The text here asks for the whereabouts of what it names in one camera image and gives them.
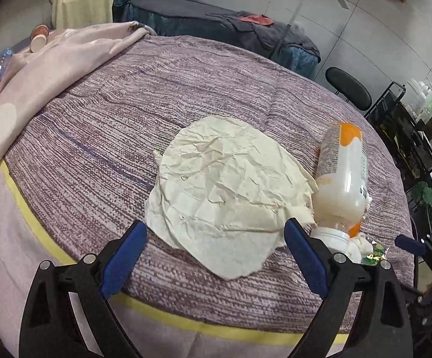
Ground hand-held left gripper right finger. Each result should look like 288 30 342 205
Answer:
283 217 414 358

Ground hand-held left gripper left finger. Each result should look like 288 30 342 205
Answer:
19 219 148 358

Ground white tissue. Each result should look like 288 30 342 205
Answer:
345 231 374 263

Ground white orange plastic bottle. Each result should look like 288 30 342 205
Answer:
310 122 369 250

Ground white paper plate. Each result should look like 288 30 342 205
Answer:
144 115 319 280

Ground pink bed with yellow stripe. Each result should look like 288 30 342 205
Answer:
0 160 351 358

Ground black trolley cart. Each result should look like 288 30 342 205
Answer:
363 82 432 195

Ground purple striped blanket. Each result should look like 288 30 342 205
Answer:
3 35 416 334

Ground white plastic jug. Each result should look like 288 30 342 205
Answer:
408 78 431 109

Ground black round stool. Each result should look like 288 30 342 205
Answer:
325 66 373 112

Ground dark grey blanket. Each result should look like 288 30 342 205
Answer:
216 9 321 60

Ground pink polka dot blanket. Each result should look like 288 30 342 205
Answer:
0 22 157 198

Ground clear plastic water bottle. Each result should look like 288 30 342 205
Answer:
0 47 14 83

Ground red cloth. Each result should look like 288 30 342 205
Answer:
238 14 275 27

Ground white floor lamp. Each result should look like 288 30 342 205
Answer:
272 0 351 60

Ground massage bed with dark cover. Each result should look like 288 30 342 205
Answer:
113 0 321 81

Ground pale yellow cloth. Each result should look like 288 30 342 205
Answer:
49 0 121 30

